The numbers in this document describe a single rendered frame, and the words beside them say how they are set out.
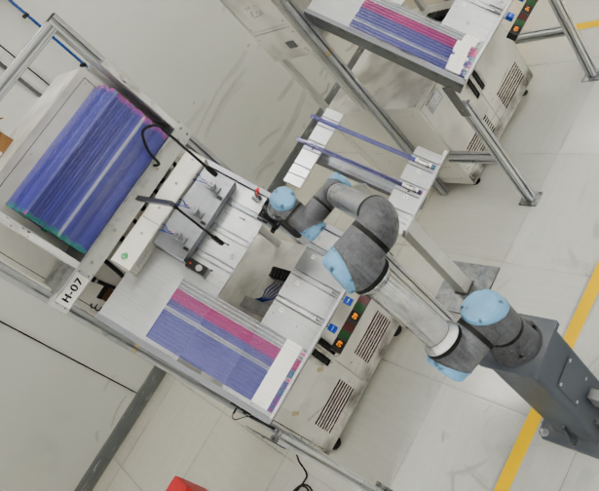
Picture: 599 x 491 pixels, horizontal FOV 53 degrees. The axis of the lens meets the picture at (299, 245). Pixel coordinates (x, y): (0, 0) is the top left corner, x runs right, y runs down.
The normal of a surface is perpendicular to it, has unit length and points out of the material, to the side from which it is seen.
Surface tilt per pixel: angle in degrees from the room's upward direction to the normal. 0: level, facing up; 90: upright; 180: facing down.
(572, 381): 90
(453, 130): 90
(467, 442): 0
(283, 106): 90
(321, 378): 90
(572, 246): 0
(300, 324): 45
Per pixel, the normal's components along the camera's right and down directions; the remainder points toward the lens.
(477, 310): -0.54, -0.64
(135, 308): -0.03, -0.30
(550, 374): 0.62, 0.08
